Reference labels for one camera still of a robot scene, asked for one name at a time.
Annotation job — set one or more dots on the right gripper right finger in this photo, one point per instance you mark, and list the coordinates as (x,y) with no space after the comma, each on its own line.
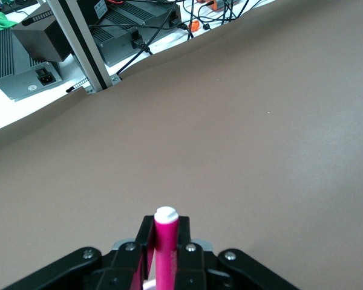
(190,269)

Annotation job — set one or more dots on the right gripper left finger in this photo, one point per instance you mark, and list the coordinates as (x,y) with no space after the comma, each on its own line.
(130,272)

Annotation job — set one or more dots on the pink marker pen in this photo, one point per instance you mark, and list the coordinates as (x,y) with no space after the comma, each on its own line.
(166,250)

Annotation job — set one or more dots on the grey finned power supply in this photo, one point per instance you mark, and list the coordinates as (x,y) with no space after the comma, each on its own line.
(15,78)

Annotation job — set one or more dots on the grey robot controller box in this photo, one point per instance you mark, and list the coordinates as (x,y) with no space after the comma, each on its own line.
(124,45)

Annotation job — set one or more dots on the dark grey box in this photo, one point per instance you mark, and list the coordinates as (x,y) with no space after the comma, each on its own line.
(45,39)

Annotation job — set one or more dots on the black labelled box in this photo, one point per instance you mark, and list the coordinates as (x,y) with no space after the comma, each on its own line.
(106,10)

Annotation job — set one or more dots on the aluminium profile post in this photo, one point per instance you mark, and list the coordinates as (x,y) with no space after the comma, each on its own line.
(81,45)

